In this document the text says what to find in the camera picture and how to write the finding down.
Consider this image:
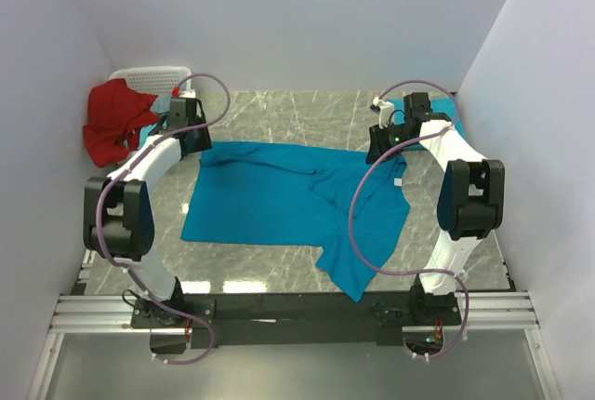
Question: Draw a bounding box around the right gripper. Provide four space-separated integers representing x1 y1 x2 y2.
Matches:
365 122 417 166

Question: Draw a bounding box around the black base beam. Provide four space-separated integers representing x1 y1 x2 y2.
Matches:
130 287 462 349

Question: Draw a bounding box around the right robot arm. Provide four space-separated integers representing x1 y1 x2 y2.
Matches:
366 92 505 325

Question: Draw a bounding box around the light blue t shirt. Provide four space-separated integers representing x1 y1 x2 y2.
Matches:
139 94 171 145

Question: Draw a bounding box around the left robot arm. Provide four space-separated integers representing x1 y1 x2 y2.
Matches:
83 90 212 327

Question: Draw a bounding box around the white laundry basket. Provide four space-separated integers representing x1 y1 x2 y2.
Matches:
107 64 191 167

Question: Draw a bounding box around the folded blue t shirt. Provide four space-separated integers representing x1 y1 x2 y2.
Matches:
388 98 467 151

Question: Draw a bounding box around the red t shirt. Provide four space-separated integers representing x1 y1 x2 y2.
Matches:
83 78 159 168

